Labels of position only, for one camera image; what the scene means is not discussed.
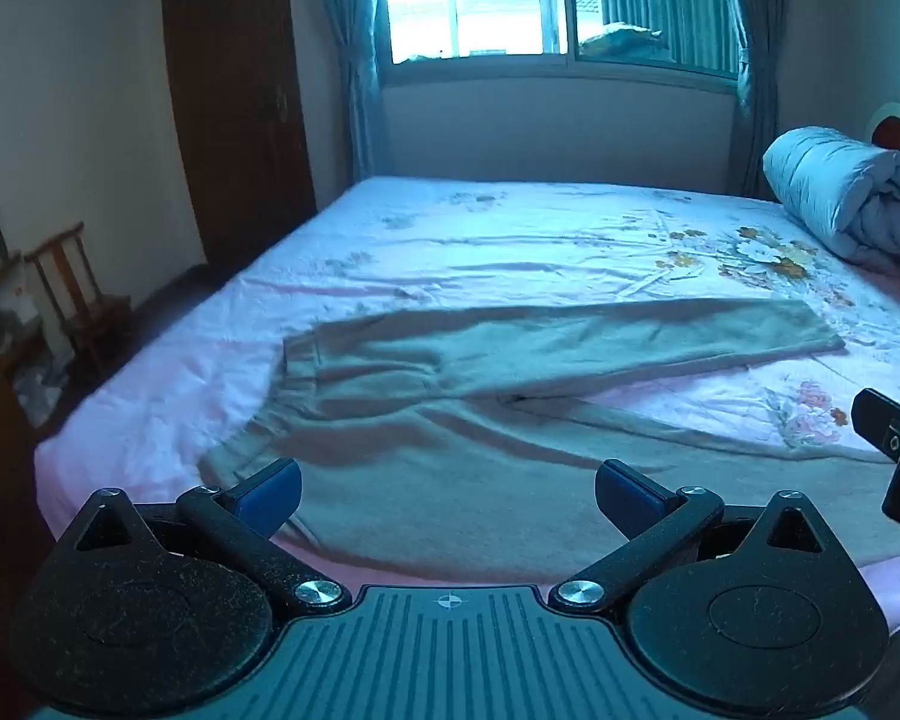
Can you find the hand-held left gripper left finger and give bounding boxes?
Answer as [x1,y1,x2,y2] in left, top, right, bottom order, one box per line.
[60,457,350,614]

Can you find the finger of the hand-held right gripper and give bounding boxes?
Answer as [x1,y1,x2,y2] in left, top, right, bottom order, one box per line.
[851,388,900,539]

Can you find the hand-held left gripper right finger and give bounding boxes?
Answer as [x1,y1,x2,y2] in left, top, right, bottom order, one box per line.
[551,457,848,614]

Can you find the grey-green pants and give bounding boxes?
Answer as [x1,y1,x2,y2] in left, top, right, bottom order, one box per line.
[199,298,900,587]

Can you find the rolled light blue duvet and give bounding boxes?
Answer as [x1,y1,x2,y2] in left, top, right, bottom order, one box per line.
[763,127,900,268]

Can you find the bed with floral sheet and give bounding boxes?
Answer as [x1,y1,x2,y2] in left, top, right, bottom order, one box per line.
[34,176,900,631]

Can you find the wooden chair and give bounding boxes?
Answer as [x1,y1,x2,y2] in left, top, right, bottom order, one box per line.
[24,221,133,377]

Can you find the dark wooden door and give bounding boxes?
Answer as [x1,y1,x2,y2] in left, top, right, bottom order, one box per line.
[161,0,317,268]

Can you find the window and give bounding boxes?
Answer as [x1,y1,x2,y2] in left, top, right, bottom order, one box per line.
[379,0,743,82]

